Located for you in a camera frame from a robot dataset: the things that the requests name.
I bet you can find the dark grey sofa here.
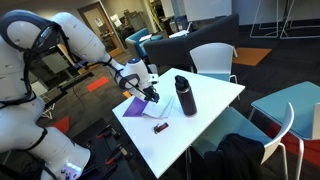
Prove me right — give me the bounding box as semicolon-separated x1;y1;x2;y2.
143;14;239;68

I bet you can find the white chair with jacket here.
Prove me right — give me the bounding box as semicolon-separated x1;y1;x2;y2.
192;103;294;178

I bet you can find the white chair near robot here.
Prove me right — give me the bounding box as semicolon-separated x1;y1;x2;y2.
189;43;238;83

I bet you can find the whiteboard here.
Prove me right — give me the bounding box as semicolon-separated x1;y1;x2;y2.
183;0;232;21

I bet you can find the black jacket on chair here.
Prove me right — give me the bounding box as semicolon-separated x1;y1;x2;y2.
193;133;265;180

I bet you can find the dark maroon water bottle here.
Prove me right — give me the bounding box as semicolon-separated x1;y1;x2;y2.
175;75;197;116

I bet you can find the teal side table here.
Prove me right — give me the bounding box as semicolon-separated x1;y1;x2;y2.
251;81;320;140

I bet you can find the teal armchair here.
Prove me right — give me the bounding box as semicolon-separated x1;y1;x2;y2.
125;28;163;59

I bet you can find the wooden door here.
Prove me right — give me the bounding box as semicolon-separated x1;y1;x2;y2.
78;1;123;56

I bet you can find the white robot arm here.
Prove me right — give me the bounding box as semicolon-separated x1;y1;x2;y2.
0;10;159;180

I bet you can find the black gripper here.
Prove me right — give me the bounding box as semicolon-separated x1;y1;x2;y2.
143;86;160;103

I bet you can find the black red clamp stand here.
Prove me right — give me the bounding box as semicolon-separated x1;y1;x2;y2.
73;119;135;180

